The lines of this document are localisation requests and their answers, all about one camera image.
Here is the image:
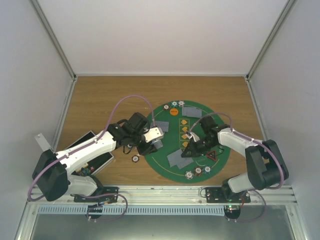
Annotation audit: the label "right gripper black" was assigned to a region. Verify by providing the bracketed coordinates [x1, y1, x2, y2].
[181, 136, 217, 158]

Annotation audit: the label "red black chip stack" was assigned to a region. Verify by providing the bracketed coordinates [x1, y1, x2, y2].
[131, 155, 140, 163]

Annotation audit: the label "red black triangle all-in marker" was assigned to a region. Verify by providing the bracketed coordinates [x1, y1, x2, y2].
[206, 150, 218, 162]

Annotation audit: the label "clear acrylic dealer button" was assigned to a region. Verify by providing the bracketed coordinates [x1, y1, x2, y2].
[195, 157, 209, 167]

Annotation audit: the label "dealt card small blind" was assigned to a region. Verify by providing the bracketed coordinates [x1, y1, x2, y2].
[155, 121, 170, 133]

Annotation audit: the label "dealt cards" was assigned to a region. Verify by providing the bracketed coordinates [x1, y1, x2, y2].
[176, 157, 194, 169]

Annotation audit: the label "dealt card big blind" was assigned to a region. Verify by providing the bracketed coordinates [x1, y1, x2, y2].
[182, 106, 202, 119]

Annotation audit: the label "orange big blind button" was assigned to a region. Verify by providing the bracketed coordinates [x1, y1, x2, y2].
[169, 107, 179, 116]

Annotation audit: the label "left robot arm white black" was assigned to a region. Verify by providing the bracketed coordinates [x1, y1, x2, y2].
[32, 112, 164, 202]

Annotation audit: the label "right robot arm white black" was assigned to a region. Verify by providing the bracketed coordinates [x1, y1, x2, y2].
[181, 113, 289, 203]

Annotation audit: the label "green round poker mat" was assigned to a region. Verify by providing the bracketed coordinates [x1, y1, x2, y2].
[145, 100, 231, 184]

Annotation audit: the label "black aluminium poker case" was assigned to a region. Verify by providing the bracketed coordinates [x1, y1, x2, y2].
[69, 130, 115, 177]

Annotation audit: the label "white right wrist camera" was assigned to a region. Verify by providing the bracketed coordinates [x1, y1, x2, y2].
[186, 131, 200, 142]

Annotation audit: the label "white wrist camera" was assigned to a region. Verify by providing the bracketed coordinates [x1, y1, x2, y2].
[186, 131, 200, 142]
[143, 126, 164, 143]

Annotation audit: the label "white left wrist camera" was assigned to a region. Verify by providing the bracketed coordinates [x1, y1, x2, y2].
[143, 126, 164, 143]

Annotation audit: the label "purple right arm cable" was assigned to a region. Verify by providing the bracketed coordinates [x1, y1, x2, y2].
[189, 112, 286, 191]

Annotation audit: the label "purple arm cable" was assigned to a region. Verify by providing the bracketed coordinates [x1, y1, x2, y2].
[27, 94, 156, 202]
[189, 112, 286, 191]

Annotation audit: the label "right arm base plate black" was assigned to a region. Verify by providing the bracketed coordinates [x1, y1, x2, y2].
[199, 187, 251, 204]

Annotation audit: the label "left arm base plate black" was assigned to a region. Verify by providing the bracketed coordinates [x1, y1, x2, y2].
[71, 186, 119, 205]

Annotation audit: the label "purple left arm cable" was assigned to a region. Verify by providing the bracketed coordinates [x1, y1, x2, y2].
[27, 94, 156, 202]

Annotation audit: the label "grey slotted cable duct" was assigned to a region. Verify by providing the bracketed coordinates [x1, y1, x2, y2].
[37, 205, 226, 216]

